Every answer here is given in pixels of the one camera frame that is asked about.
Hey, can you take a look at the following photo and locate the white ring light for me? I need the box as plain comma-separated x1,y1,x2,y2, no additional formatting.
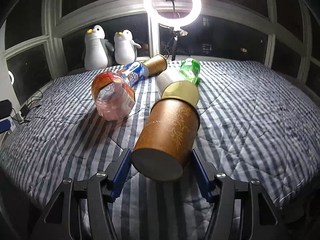
143,0,202,29

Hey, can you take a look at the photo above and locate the orange label plastic cup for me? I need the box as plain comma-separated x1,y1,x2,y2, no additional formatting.
91,71,136,121

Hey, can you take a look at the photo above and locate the striped blue white quilt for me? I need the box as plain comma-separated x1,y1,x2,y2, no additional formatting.
1,61,319,239

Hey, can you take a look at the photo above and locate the green plastic cup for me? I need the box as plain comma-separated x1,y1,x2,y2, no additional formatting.
179,58,201,85

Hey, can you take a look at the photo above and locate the white power strip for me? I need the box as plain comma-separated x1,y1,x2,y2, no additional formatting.
0,119,16,134

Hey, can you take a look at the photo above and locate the white paper cup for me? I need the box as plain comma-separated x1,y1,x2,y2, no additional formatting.
156,69,199,107

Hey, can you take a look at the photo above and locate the small plush penguin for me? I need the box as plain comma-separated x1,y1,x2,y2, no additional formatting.
114,30,142,65

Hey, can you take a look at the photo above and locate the blue label plastic bottle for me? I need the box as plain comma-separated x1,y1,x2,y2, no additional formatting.
117,62,144,87

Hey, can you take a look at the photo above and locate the black power adapter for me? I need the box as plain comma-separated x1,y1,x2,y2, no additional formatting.
0,99,12,120

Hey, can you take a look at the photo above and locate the large plush penguin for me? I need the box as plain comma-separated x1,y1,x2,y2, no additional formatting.
84,25,114,71

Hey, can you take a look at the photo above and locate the brown paper cup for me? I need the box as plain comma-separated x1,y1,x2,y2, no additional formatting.
142,55,168,77
131,98,200,181

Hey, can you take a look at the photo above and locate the black ring light stand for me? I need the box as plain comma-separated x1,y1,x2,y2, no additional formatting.
159,0,190,61

